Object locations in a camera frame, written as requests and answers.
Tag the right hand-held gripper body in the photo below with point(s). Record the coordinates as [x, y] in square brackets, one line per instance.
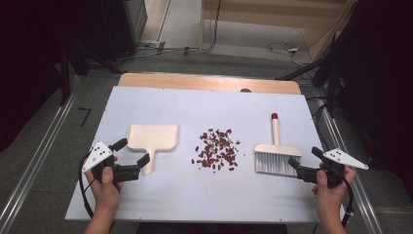
[341, 157]

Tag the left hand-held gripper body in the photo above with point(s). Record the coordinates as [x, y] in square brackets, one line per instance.
[97, 154]

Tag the cream hand brush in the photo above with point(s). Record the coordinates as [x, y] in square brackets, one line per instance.
[276, 159]

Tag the cream plastic dustpan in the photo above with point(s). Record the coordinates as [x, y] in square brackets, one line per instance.
[152, 138]

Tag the pile of red beans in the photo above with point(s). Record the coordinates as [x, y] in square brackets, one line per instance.
[217, 151]

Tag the person's left hand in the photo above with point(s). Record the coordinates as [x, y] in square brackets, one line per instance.
[105, 195]

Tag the person's right hand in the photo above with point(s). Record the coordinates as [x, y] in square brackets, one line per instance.
[331, 198]

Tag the dark curtain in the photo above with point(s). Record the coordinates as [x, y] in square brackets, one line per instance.
[383, 81]
[29, 65]

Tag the wooden table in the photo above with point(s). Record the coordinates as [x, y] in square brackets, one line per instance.
[195, 83]

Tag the metal floor rail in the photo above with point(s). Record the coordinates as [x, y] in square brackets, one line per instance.
[35, 159]
[363, 201]

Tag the wooden furniture frame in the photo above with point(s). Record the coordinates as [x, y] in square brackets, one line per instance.
[279, 16]

